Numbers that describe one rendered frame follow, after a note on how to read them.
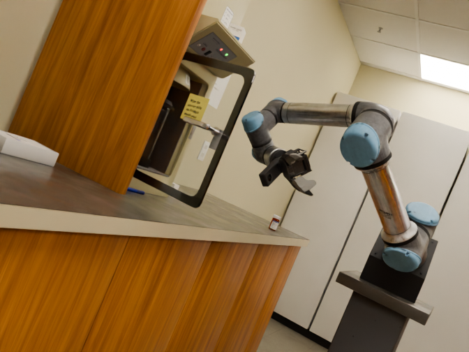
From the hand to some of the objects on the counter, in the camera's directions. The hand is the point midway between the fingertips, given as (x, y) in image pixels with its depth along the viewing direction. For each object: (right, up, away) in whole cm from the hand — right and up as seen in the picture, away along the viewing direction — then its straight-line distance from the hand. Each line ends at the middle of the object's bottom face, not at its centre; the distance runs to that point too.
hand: (304, 177), depth 139 cm
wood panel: (-73, +4, +2) cm, 73 cm away
